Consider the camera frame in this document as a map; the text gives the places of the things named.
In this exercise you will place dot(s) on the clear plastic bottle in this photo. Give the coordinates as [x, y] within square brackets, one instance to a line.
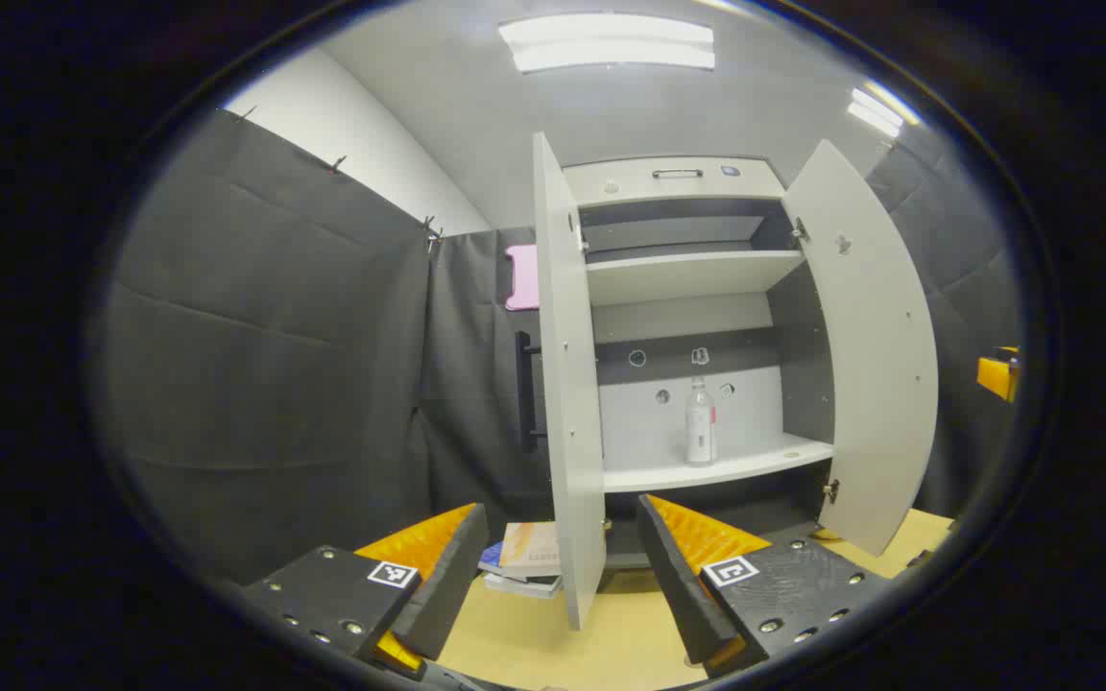
[701, 432]

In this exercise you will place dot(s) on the grey cabinet door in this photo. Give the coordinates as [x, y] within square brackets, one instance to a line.
[567, 384]
[875, 365]

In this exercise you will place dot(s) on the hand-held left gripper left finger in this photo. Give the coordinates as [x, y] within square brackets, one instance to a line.
[447, 585]

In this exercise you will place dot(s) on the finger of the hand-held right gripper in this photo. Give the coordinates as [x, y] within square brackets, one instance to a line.
[995, 376]

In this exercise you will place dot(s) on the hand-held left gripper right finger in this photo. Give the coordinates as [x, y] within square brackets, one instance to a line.
[673, 576]

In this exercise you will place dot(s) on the large ceiling light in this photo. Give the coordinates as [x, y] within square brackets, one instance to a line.
[606, 43]

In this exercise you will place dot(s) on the grey cabinet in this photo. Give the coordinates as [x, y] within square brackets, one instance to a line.
[687, 274]

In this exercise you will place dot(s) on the small ceiling light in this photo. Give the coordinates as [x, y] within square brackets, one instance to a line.
[879, 110]

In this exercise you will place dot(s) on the orange white book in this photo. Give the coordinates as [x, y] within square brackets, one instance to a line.
[532, 549]

